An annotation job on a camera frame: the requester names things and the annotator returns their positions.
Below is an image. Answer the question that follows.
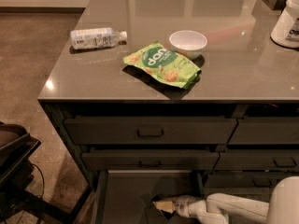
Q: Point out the middle left drawer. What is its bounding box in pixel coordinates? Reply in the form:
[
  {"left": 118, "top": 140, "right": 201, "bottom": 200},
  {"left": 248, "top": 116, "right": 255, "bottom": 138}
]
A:
[{"left": 81, "top": 149, "right": 220, "bottom": 171}]

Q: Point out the grey cabinet island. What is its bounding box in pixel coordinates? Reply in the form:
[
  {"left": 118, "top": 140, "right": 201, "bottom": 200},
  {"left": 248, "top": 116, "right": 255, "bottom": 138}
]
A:
[{"left": 36, "top": 0, "right": 299, "bottom": 224}]

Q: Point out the middle right drawer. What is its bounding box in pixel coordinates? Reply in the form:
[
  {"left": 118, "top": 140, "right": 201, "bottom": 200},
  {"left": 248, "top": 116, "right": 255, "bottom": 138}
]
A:
[{"left": 214, "top": 150, "right": 299, "bottom": 171}]

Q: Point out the clear plastic water bottle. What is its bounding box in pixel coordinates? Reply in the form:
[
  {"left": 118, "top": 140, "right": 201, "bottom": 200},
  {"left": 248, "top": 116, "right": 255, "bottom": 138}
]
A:
[{"left": 70, "top": 27, "right": 127, "bottom": 50}]

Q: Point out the white canister with label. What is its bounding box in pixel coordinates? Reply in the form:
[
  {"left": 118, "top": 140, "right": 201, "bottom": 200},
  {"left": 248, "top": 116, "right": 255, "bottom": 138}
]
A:
[{"left": 271, "top": 0, "right": 299, "bottom": 49}]

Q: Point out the open bottom left drawer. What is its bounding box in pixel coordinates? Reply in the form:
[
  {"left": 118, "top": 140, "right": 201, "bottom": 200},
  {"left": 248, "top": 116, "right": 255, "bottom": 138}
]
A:
[{"left": 91, "top": 170, "right": 204, "bottom": 224}]

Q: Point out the black cart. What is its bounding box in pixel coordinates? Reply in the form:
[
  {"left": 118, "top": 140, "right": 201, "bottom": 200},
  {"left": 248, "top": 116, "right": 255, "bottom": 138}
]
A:
[{"left": 0, "top": 122, "right": 92, "bottom": 224}]

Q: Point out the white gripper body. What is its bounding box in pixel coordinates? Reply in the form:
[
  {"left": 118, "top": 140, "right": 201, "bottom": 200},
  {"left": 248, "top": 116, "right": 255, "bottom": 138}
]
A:
[{"left": 174, "top": 195, "right": 206, "bottom": 218}]

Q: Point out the blue rxbar blueberry bar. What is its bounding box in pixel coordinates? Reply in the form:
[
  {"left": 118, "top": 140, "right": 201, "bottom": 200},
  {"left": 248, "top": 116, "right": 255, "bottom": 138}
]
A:
[{"left": 151, "top": 195, "right": 176, "bottom": 219}]

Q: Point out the bottom right drawer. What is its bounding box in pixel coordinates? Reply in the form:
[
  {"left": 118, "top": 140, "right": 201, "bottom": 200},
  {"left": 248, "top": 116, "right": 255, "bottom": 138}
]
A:
[{"left": 203, "top": 172, "right": 298, "bottom": 189}]

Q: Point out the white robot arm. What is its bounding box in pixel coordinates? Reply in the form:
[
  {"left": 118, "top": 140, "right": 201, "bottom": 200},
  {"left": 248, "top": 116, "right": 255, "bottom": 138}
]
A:
[{"left": 153, "top": 176, "right": 299, "bottom": 224}]

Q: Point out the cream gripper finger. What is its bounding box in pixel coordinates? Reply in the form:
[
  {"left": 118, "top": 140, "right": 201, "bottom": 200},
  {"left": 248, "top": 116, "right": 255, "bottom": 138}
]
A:
[{"left": 154, "top": 199, "right": 176, "bottom": 214}]

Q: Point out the white bowl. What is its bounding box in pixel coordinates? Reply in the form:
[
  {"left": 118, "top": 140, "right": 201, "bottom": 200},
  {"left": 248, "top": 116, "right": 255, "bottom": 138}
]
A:
[{"left": 169, "top": 30, "right": 207, "bottom": 60}]

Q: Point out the green snack bag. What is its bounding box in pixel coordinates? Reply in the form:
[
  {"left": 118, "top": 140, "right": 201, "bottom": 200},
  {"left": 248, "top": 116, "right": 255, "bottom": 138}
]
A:
[{"left": 123, "top": 42, "right": 201, "bottom": 90}]

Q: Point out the top right drawer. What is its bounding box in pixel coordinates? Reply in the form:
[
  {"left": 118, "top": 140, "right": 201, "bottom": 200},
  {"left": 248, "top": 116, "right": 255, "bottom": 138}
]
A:
[{"left": 229, "top": 117, "right": 299, "bottom": 145}]

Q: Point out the black cable on floor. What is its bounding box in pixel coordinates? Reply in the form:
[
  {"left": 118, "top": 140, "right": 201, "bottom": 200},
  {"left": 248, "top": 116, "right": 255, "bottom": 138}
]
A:
[{"left": 27, "top": 161, "right": 46, "bottom": 201}]

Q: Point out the top left drawer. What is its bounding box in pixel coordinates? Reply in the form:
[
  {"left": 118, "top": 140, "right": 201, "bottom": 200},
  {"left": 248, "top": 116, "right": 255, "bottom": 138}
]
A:
[{"left": 64, "top": 117, "right": 237, "bottom": 145}]

